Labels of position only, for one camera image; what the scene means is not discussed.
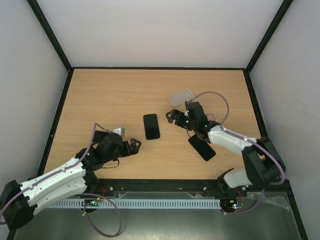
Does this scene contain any pink phone case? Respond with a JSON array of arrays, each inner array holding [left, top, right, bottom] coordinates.
[[205, 112, 216, 121]]

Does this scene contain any black phone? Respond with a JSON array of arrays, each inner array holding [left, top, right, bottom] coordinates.
[[188, 135, 216, 162], [92, 130, 110, 144]]

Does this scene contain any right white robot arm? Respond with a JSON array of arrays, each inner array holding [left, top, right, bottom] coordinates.
[[165, 102, 286, 196]]

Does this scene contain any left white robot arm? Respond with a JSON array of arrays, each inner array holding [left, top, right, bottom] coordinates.
[[0, 131, 141, 231]]

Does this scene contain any clear phone case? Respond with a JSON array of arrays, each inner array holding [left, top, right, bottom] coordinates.
[[168, 88, 195, 107]]

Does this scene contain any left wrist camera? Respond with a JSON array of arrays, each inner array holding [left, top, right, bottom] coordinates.
[[112, 127, 125, 137]]

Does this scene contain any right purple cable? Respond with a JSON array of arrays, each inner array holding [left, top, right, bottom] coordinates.
[[186, 90, 287, 186]]

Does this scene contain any purple cable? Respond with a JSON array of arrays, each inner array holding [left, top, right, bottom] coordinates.
[[0, 122, 116, 223], [186, 90, 287, 186]]

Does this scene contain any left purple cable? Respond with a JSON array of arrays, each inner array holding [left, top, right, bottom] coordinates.
[[0, 122, 116, 223]]

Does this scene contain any black front rail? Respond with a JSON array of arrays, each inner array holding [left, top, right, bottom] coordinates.
[[95, 179, 225, 198]]

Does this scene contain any black enclosure frame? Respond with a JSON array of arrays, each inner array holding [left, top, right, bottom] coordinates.
[[7, 0, 308, 240]]

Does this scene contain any slotted cable duct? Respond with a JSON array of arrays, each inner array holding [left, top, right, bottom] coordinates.
[[49, 198, 221, 210]]

